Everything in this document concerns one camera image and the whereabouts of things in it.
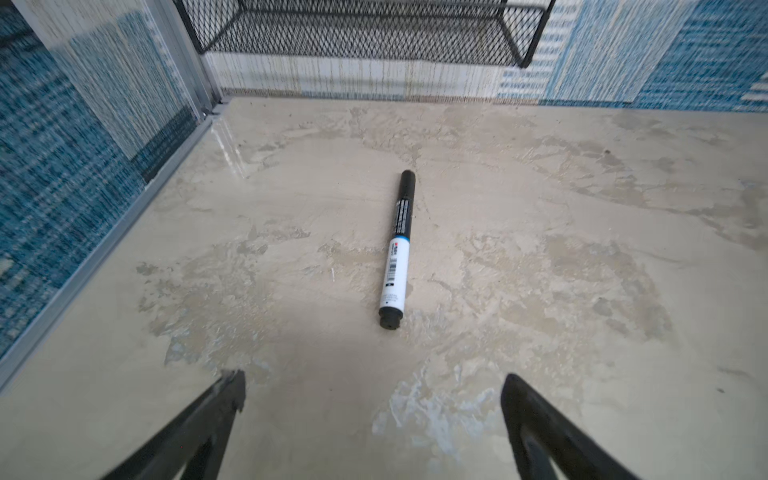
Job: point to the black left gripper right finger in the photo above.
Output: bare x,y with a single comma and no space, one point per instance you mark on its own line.
545,442

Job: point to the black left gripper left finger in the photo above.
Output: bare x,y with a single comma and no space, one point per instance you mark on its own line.
193,444

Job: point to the black and white marker pen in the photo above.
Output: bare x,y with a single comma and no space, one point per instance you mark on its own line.
392,301

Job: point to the black mesh wire shelf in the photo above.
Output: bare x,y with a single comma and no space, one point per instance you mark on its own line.
486,33

